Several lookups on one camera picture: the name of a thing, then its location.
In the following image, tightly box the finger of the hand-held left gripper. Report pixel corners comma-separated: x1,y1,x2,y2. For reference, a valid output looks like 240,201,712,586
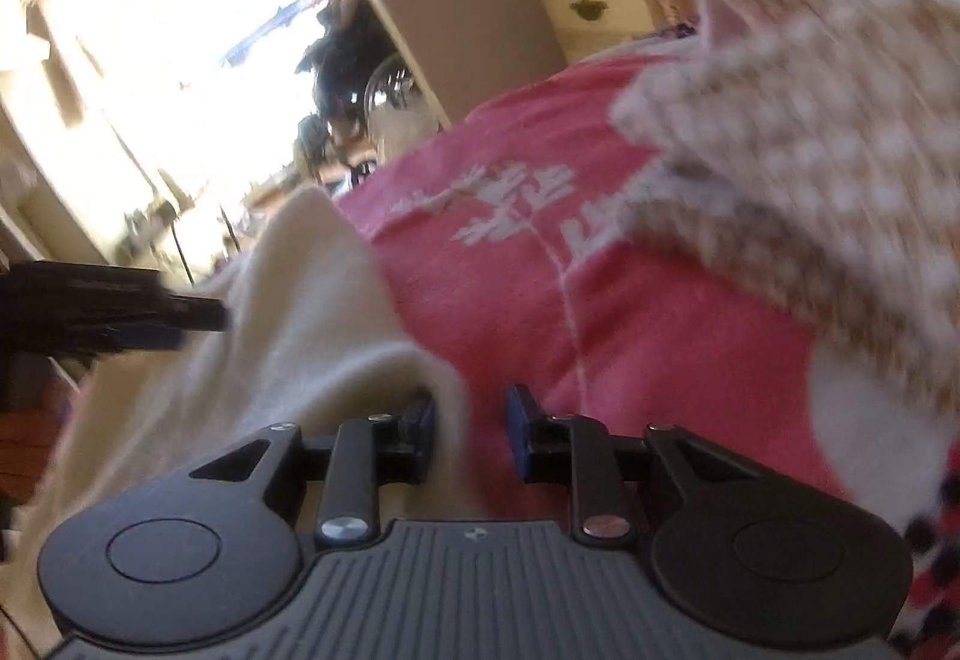
161,292,230,331
112,328,185,353

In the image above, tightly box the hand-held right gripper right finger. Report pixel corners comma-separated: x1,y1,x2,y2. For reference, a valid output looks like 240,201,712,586
504,384,758,545

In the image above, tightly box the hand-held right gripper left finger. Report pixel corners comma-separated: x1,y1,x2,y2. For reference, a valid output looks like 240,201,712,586
187,394,437,548

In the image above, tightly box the white fleece sweater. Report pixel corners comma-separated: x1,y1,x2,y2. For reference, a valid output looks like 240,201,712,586
0,184,473,660

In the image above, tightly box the red floral bed blanket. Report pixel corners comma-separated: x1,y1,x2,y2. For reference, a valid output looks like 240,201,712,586
330,0,960,660

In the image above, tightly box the white plastic bag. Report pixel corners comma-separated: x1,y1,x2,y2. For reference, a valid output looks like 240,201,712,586
371,105,440,166

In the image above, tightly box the black wheelchair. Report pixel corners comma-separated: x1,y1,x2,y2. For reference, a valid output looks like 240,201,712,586
296,0,443,181

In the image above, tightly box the pinkish dotted knit garment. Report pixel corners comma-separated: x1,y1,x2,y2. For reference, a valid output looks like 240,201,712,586
611,0,960,421

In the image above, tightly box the cream nightstand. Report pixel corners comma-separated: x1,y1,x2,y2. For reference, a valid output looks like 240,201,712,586
523,0,803,65

